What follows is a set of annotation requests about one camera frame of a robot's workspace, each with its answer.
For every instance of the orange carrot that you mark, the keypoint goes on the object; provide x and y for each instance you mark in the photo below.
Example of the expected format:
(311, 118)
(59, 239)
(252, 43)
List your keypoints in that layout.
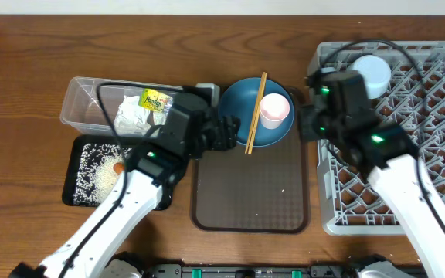
(118, 167)

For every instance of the left wooden chopstick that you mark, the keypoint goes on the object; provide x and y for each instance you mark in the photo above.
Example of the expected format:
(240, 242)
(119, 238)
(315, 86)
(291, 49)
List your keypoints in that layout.
(255, 112)

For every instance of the green yellow snack wrapper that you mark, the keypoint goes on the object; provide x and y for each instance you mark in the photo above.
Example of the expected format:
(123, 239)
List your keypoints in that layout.
(155, 100)

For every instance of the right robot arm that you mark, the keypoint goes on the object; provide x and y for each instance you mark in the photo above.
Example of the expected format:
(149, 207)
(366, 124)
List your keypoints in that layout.
(384, 155)

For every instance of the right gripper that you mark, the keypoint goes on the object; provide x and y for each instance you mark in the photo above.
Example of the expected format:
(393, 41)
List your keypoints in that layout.
(307, 116)

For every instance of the white rice pile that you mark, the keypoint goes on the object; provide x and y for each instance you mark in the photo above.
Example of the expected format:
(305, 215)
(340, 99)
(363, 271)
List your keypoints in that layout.
(96, 177)

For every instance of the black plastic tray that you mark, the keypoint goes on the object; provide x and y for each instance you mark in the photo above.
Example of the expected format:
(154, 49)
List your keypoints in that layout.
(70, 179)

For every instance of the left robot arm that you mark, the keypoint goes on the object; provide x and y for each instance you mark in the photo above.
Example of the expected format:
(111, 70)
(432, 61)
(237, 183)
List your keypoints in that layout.
(151, 171)

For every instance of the light blue rice bowl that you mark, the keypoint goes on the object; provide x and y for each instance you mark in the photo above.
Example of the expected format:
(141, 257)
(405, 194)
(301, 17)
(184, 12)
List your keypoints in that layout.
(375, 72)

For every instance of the pink cup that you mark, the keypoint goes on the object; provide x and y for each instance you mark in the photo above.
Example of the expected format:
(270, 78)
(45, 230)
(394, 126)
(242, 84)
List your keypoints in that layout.
(274, 108)

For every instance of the clear plastic bin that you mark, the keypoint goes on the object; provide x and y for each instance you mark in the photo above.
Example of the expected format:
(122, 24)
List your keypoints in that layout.
(81, 108)

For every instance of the dark blue plate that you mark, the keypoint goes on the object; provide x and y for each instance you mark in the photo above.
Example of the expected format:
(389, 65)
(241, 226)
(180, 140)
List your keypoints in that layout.
(239, 101)

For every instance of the grey dishwasher rack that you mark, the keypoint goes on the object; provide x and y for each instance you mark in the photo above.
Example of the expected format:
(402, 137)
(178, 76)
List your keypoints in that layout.
(415, 99)

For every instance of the brown serving tray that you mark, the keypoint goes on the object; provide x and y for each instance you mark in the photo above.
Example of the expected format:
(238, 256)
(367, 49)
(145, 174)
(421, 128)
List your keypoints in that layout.
(265, 191)

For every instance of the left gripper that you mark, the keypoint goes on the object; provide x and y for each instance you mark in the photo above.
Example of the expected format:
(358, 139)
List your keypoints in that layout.
(227, 130)

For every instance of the white tissue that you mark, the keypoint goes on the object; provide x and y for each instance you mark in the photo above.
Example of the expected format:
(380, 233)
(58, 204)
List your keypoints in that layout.
(132, 118)

